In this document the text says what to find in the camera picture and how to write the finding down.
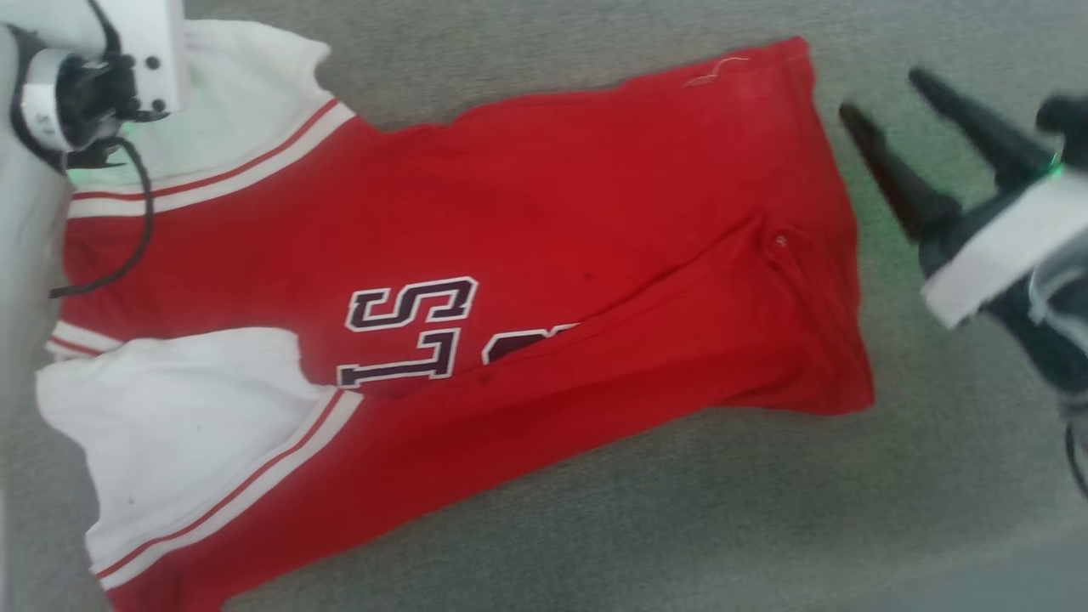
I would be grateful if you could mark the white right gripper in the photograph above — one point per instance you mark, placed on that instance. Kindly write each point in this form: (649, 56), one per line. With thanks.
(1003, 246)

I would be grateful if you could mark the grey-green fabric sofa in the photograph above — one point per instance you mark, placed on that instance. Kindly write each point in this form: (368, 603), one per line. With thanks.
(765, 510)

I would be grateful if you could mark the red and white jersey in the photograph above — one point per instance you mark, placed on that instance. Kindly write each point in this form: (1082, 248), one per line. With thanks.
(552, 221)

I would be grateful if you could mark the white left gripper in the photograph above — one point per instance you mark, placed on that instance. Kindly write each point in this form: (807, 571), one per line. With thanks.
(153, 51)

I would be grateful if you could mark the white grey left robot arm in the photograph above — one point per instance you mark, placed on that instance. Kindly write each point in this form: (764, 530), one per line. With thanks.
(25, 221)

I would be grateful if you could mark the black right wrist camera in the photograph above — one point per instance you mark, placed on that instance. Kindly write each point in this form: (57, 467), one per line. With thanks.
(1067, 123)

